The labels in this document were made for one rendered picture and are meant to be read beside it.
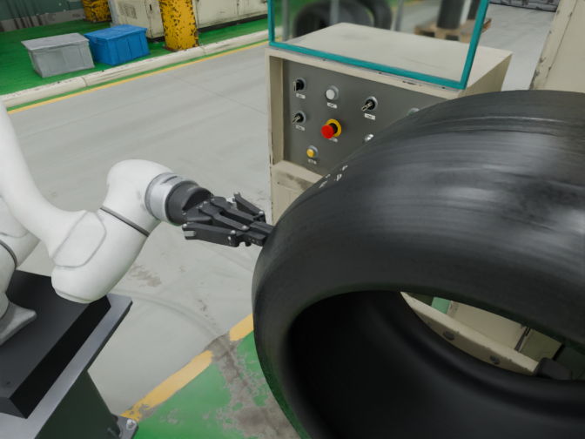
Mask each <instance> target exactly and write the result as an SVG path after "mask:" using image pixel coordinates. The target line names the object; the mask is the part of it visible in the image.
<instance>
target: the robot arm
mask: <svg viewBox="0 0 585 439"><path fill-rule="evenodd" d="M107 190H108V193H107V195H106V197H105V200H104V203H103V205H101V207H100V209H98V211H97V212H96V213H90V212H87V211H85V210H82V211H78V212H66V211H64V210H61V209H59V208H57V207H55V206H53V205H52V204H51V203H49V202H48V201H47V200H46V199H45V198H44V196H43V195H42V194H41V193H40V192H39V190H38V188H37V185H36V183H35V181H34V179H33V177H32V175H31V172H30V168H29V166H28V164H27V161H26V159H25V156H24V153H23V150H22V148H21V146H20V144H19V141H18V139H17V135H16V133H15V130H14V128H13V125H12V123H11V121H10V117H9V114H8V112H7V110H6V108H5V106H4V103H3V100H2V98H1V96H0V345H2V344H3V343H4V342H5V341H7V340H8V339H9V338H10V337H11V336H12V335H13V334H15V333H16V332H17V331H18V330H20V329H21V328H22V327H24V326H25V325H27V324H29V323H30V322H32V321H34V320H35V319H36V318H37V314H36V312H35V311H34V310H32V309H26V308H22V307H19V306H18V305H16V304H14V303H11V302H10V301H9V299H8V298H7V296H6V294H5V292H6V290H7V288H8V285H9V283H10V279H11V276H12V274H13V272H14V271H15V270H16V269H17V268H18V267H19V266H20V265H21V264H22V263H23V262H24V261H25V260H26V259H27V258H28V256H29V255H30V254H31V253H32V252H33V250H34V249H35V248H36V246H37V245H38V243H39V242H40V240H41V241H42V242H43V243H44V244H45V245H46V247H47V249H48V253H49V258H50V259H52V260H54V261H55V264H56V266H55V268H54V269H53V271H52V273H51V281H52V286H53V287H54V288H55V291H56V293H57V294H58V295H59V296H61V297H63V298H65V299H67V300H70V301H75V302H79V303H91V302H93V301H96V300H98V299H100V298H102V297H103V296H105V295H106V294H108V293H109V292H110V291H111V290H112V289H113V288H114V287H115V286H116V285H117V284H118V283H119V282H120V280H121V279H122V278H123V277H124V275H125V274H126V273H127V272H128V270H129V269H130V268H131V266H132V264H133V263H134V261H135V260H136V258H137V257H138V255H139V254H140V252H141V250H142V247H143V245H144V243H145V242H146V240H147V238H148V237H149V235H150V234H151V232H152V231H153V230H154V229H155V228H156V227H157V226H158V225H159V224H160V223H161V222H162V221H164V222H166V223H168V224H170V225H173V226H181V227H182V230H183V234H184V236H185V239H186V240H202V241H206V242H211V243H215V244H220V245H223V246H228V247H239V245H240V244H239V243H241V242H245V246H246V247H249V246H251V245H252V243H253V244H254V245H257V246H259V247H262V246H263V245H264V244H265V242H266V240H267V238H268V236H269V235H270V233H271V231H272V229H273V228H274V226H272V225H270V224H267V223H266V214H265V212H264V211H262V210H261V209H259V208H258V207H256V206H255V205H253V204H252V203H250V202H249V201H247V200H246V199H244V198H242V196H241V194H240V192H235V193H234V194H233V196H234V197H231V198H229V199H226V198H225V197H221V196H215V195H214V194H212V193H211V192H210V191H209V190H208V189H206V188H204V187H201V186H199V184H198V183H197V182H196V181H194V180H193V179H188V178H186V177H183V176H181V175H179V174H176V173H174V172H173V171H172V170H171V169H169V168H167V167H165V166H163V165H160V164H158V163H155V162H151V161H147V160H141V159H127V160H124V161H121V162H119V163H117V164H115V165H114V166H113V167H112V168H111V169H110V171H109V173H108V177H107ZM232 207H234V208H232ZM237 209H238V210H237ZM228 237H230V238H231V239H230V240H229V238H228Z"/></svg>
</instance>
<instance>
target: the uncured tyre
mask: <svg viewBox="0 0 585 439"><path fill-rule="evenodd" d="M433 106H434V105H431V106H428V107H427V108H424V109H422V110H419V111H416V112H414V113H412V114H409V115H407V116H405V117H404V118H401V119H399V120H398V121H396V122H394V123H392V124H390V125H389V126H388V127H386V128H384V129H383V130H381V131H380V132H378V133H377V134H375V135H374V136H373V137H371V138H370V139H369V140H368V141H367V142H366V143H365V144H363V145H362V146H361V147H359V148H358V149H357V150H356V151H354V152H353V153H352V154H350V155H349V156H348V157H347V158H345V159H344V160H343V161H341V162H340V163H339V164H338V165H336V166H335V167H334V168H333V169H332V170H331V171H330V172H328V173H327V174H329V173H331V172H333V171H335V170H337V169H339V168H341V167H342V166H345V165H348V164H350V163H352V165H351V166H350V168H349V169H348V171H347V173H346V176H345V178H344V179H343V180H341V181H339V182H336V183H334V184H331V185H329V186H327V187H325V188H322V189H320V190H319V191H317V192H315V190H316V188H317V186H318V185H319V183H320V181H321V180H322V179H323V178H324V177H325V176H326V175H327V174H326V175H325V176H323V177H322V178H321V179H319V180H318V181H317V182H316V183H314V184H313V185H312V186H310V187H309V188H308V189H307V190H305V191H304V192H303V193H301V194H300V196H299V197H298V198H297V199H296V200H294V202H293V203H292V204H291V205H290V206H289V207H287V209H286V210H285V211H284V212H283V214H282V215H281V216H280V218H279V220H278V221H277V223H276V225H275V226H274V228H273V229H272V231H271V233H270V235H269V236H268V238H267V240H266V242H265V244H264V245H263V247H262V249H261V251H260V253H259V257H258V259H257V261H256V265H255V268H254V272H253V277H252V320H253V332H254V340H255V346H256V350H257V355H258V358H259V363H260V366H261V368H262V371H263V374H264V376H265V379H266V381H267V384H268V386H269V388H270V390H271V391H272V394H273V396H274V398H275V400H276V401H277V403H278V405H279V406H280V408H281V410H282V411H283V413H284V414H285V416H286V418H287V420H288V421H289V423H291V424H292V426H293V428H294V429H295V430H296V432H297V433H298V435H299V436H300V437H301V439H585V380H557V379H548V378H541V377H536V376H532V375H524V374H520V373H516V372H514V371H510V370H507V369H505V368H500V367H497V366H495V365H492V364H490V363H487V362H485V361H482V360H480V359H478V358H476V357H474V356H472V355H470V354H468V353H466V352H464V351H462V350H461V349H459V348H457V347H456V346H454V345H453V344H451V343H450V342H448V341H446V340H445V339H444V338H442V337H441V336H440V335H438V334H437V333H435V332H434V331H433V330H432V329H431V328H430V327H429V326H428V325H427V324H426V323H425V322H424V321H423V320H422V319H421V318H420V317H419V316H418V315H417V314H416V313H415V312H414V311H413V310H412V309H411V307H410V306H409V305H408V303H407V302H406V300H405V299H404V297H403V296H402V294H401V292H407V293H414V294H424V295H429V296H433V297H438V298H442V299H445V300H449V301H455V302H459V303H462V304H465V305H469V306H471V307H476V308H479V309H482V310H485V311H488V312H489V313H492V314H497V315H499V316H501V317H504V318H506V319H509V320H511V321H515V322H517V323H519V324H521V325H523V326H526V327H528V328H531V329H533V330H535V331H537V332H539V333H541V334H545V335H546V336H548V337H550V338H552V339H554V340H556V341H558V342H560V343H562V344H564V345H566V346H568V347H569V348H572V349H573V350H575V351H577V352H578V353H580V354H582V355H584V356H585V93H583V92H575V91H555V90H513V91H493V92H487V93H481V94H475V95H470V96H466V97H462V98H455V99H451V100H448V101H445V102H442V103H438V104H437V105H436V106H435V107H434V108H433V109H432V110H431V111H430V112H429V113H428V114H427V115H426V116H424V117H423V118H422V119H421V120H420V121H419V122H418V123H415V122H416V121H417V120H418V119H419V118H421V117H422V116H423V115H424V114H425V113H426V112H427V111H429V110H430V109H431V108H432V107H433ZM354 161H355V162H354ZM353 162H354V163H353Z"/></svg>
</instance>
